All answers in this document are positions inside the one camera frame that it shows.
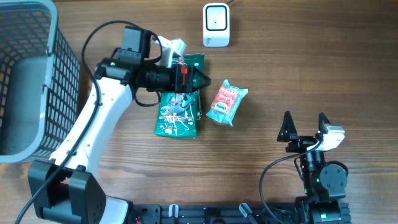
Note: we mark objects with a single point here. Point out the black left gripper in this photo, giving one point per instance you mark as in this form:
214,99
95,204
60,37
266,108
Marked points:
189,81

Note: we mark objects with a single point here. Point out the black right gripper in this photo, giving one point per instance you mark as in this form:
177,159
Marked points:
303,142

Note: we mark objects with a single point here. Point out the teal tissue pack wrapper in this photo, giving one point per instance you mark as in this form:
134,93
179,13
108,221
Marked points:
227,101

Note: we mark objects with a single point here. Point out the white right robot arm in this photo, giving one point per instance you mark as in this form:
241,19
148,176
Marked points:
324,182

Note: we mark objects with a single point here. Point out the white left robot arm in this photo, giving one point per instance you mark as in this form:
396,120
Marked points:
64,189

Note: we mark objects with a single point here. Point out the white barcode scanner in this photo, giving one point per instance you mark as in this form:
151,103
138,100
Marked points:
216,24

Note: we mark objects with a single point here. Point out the green 3M gloves pack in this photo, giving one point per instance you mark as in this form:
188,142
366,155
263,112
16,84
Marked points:
178,115

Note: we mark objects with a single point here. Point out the grey plastic basket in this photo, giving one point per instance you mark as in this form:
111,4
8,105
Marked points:
40,81

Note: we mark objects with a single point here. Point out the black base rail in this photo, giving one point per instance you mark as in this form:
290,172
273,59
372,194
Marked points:
217,214

